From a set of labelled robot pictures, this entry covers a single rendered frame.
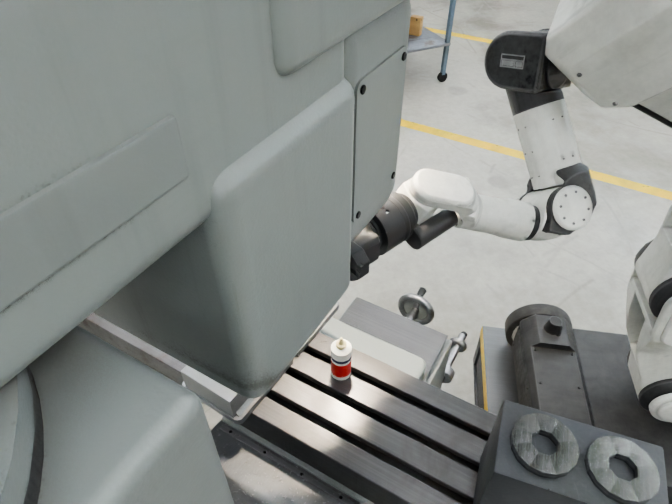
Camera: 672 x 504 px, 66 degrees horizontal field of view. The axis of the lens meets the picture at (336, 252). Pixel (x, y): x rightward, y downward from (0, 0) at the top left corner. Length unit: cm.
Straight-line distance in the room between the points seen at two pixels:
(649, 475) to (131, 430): 69
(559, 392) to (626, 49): 94
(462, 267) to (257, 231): 229
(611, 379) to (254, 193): 139
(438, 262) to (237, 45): 236
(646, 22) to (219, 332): 65
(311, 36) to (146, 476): 28
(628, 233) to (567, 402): 177
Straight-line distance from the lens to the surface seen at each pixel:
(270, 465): 105
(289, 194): 40
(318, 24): 38
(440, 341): 139
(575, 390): 155
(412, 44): 422
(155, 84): 28
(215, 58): 31
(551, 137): 100
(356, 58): 49
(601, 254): 295
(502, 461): 80
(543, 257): 281
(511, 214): 95
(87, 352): 35
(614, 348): 172
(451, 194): 87
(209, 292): 41
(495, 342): 182
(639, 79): 89
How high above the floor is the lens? 178
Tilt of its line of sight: 42 degrees down
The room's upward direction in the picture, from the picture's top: straight up
